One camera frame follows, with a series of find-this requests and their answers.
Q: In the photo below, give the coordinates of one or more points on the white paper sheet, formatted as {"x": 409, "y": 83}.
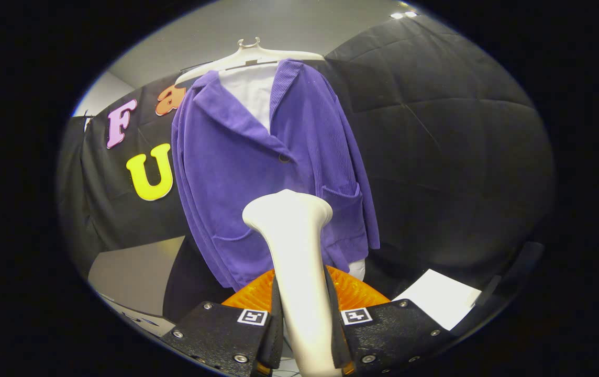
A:
{"x": 441, "y": 298}

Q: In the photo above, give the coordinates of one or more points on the black backdrop cloth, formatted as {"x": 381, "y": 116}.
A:
{"x": 435, "y": 157}

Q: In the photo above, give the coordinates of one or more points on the grey cabinet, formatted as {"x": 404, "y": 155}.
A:
{"x": 132, "y": 272}

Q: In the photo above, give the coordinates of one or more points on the white clothes hanger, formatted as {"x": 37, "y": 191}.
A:
{"x": 257, "y": 54}

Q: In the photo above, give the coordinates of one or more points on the purple jacket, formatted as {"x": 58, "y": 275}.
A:
{"x": 236, "y": 173}

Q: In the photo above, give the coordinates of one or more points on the ceiling light panel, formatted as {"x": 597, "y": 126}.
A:
{"x": 403, "y": 15}

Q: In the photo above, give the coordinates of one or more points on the white garment form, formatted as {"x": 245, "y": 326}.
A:
{"x": 252, "y": 94}

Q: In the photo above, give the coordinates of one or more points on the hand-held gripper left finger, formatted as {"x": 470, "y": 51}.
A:
{"x": 215, "y": 335}

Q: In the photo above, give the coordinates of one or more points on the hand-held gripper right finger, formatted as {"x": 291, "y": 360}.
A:
{"x": 394, "y": 335}

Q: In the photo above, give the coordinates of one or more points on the white garment steamer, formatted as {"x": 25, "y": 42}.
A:
{"x": 299, "y": 262}

